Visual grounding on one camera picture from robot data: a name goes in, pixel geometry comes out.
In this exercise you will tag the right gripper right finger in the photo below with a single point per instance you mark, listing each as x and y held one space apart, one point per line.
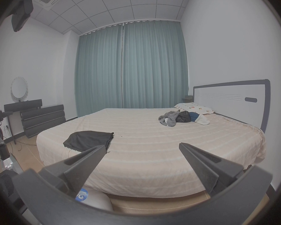
201 170

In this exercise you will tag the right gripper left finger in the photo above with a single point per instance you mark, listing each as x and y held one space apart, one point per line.
82 172

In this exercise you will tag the black T-shirt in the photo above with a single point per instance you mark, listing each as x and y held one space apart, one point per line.
89 139

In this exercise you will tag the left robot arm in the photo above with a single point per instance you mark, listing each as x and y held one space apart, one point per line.
1 149

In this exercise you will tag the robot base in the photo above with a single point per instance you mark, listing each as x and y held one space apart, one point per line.
98 201

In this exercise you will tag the bed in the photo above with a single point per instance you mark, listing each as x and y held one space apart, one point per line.
166 153

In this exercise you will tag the blue and white garment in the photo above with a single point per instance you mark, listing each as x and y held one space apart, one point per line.
202 120

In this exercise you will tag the black shiny garment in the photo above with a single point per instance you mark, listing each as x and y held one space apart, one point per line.
183 117

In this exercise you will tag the grey garment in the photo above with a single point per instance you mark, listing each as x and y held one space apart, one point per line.
168 119

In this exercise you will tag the white printed pillow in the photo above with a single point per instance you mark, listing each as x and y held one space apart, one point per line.
194 108

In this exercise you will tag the grey bedside table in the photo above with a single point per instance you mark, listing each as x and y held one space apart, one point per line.
187 99

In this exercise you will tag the blue-green curtain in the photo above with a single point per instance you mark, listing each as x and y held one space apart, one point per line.
154 64
98 74

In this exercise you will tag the round white wall fixture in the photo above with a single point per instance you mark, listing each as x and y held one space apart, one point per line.
19 89

